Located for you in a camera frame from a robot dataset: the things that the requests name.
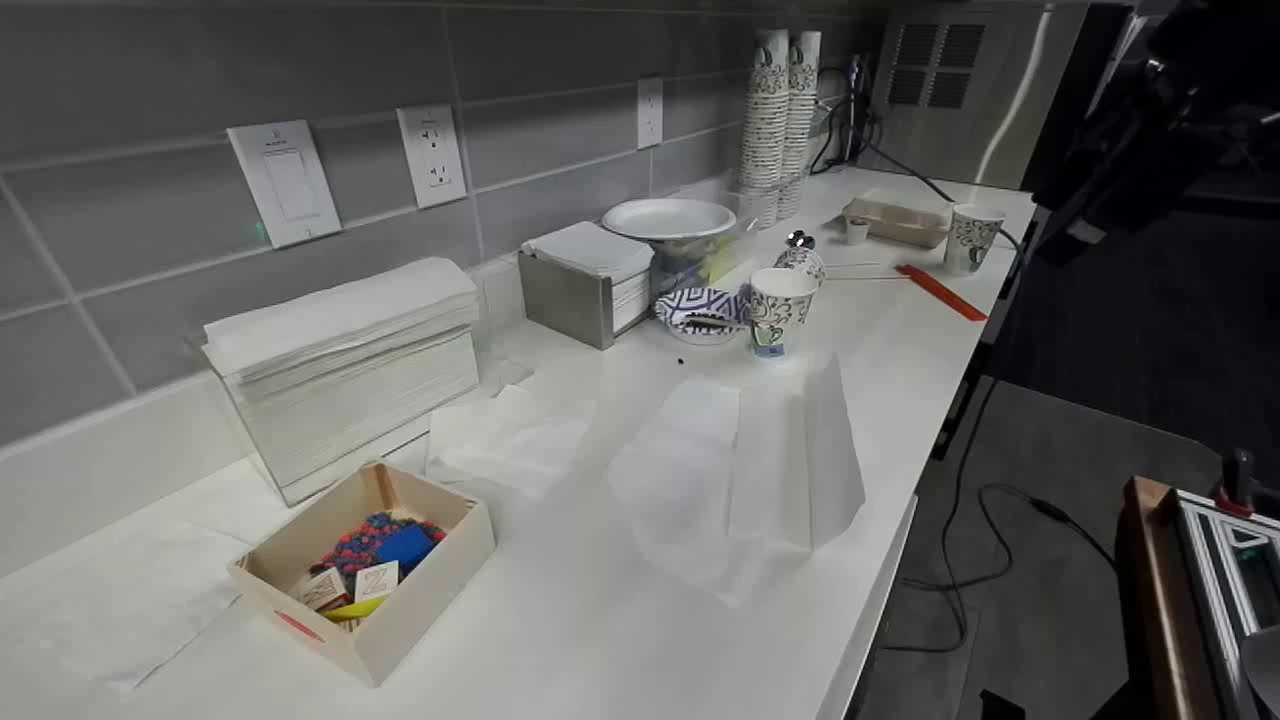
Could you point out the small patterned paper cup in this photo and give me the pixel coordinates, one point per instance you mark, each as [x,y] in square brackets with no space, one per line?
[857,230]

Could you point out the patterned paper cup blue print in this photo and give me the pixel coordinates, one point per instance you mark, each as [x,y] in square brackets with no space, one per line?
[778,311]

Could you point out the tall patterned cup stack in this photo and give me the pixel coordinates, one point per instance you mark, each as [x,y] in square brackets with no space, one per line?
[807,100]
[764,121]

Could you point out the patterned paper cup grey print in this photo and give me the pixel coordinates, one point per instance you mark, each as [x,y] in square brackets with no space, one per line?
[973,240]

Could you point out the patterned cloth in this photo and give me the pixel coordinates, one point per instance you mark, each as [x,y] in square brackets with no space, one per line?
[693,311]

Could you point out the grey napkin box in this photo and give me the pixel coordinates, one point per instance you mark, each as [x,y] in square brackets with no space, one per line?
[583,282]

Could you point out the white bowl stack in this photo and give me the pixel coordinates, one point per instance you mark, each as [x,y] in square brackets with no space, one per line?
[670,223]

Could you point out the translucent white plastic bag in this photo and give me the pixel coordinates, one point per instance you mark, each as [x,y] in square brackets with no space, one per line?
[744,480]

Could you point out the dark metal spoon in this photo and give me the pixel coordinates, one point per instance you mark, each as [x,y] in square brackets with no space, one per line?
[797,251]

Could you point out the paper towel dispenser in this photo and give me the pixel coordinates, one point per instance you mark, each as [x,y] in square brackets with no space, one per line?
[352,364]

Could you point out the beige tray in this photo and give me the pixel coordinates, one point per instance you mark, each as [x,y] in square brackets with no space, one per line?
[899,223]

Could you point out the white power outlet plate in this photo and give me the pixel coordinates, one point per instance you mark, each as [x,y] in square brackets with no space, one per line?
[429,159]

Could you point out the blue packet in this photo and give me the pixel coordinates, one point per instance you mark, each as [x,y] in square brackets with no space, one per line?
[392,543]

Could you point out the red flat stick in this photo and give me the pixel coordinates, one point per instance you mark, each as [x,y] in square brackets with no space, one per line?
[943,294]

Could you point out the wooden box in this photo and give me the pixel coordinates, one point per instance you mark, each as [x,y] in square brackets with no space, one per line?
[400,604]

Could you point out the white tea bag sachet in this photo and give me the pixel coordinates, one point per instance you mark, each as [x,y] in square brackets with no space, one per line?
[378,581]

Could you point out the yellow sachet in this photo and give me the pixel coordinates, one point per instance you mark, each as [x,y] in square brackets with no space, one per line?
[352,611]

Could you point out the dark panelled door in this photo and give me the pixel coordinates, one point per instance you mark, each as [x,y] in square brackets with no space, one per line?
[934,63]

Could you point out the white pipe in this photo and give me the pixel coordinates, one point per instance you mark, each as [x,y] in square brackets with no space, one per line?
[1019,93]

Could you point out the brown wooden cabinet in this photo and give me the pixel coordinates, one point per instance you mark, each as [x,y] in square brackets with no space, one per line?
[1152,603]

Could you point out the large white paper sheet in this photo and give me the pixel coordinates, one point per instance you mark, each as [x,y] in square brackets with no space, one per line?
[106,613]

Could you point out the black red knob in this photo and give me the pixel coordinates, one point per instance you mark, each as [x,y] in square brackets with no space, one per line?
[1236,480]

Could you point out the small white wall plate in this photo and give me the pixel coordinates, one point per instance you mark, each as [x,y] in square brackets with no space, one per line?
[649,114]

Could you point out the white light switch plate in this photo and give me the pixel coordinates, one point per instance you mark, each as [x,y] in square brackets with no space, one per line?
[284,180]

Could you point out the aluminium frame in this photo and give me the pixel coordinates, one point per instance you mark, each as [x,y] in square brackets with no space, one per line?
[1235,603]

